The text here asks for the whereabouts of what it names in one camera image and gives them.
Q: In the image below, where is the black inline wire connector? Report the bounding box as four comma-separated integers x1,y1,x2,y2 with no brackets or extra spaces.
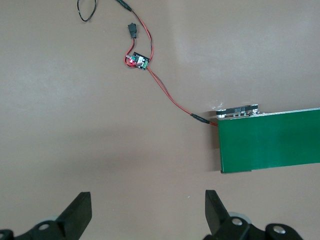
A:
127,22,139,40

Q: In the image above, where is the green conveyor belt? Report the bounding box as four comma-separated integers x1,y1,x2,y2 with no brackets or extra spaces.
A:
215,102,320,175

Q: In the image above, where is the thin black power cable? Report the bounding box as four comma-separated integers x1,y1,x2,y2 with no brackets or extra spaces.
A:
75,0,100,23

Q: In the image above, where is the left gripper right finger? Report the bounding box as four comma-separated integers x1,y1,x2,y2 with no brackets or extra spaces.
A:
203,190,263,240

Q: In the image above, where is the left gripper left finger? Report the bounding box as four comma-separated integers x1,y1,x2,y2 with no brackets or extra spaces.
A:
14,191,92,240

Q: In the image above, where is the small controller circuit board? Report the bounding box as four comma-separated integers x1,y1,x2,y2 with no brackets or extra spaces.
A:
124,51,151,72

